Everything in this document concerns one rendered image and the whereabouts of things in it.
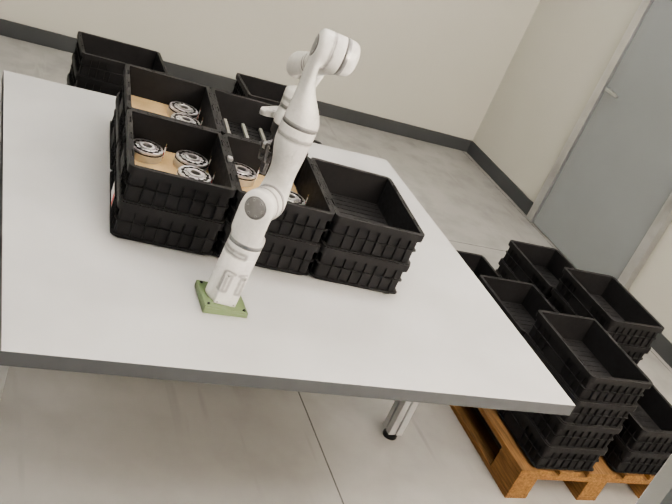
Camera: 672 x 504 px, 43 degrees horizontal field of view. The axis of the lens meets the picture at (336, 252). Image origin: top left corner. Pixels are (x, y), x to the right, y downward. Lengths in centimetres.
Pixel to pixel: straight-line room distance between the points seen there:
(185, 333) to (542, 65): 475
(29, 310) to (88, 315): 13
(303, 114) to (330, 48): 17
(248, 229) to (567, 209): 394
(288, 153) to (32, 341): 73
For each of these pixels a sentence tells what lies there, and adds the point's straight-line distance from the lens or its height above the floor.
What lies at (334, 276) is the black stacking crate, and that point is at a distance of 259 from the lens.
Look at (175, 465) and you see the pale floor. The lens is 283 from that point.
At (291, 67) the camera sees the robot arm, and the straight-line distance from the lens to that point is 235.
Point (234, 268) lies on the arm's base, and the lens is 221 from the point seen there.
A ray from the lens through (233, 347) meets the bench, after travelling 215.
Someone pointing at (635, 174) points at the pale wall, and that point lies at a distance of 551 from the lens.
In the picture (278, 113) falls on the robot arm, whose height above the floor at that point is 115.
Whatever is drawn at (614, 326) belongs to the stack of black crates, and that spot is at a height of 56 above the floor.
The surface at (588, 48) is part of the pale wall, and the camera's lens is 617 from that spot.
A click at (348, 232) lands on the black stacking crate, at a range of 252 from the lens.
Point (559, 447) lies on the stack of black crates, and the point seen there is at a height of 26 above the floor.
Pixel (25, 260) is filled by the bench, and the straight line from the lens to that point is 225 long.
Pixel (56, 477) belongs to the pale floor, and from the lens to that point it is 269.
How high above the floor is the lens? 190
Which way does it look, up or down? 25 degrees down
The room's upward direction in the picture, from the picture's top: 23 degrees clockwise
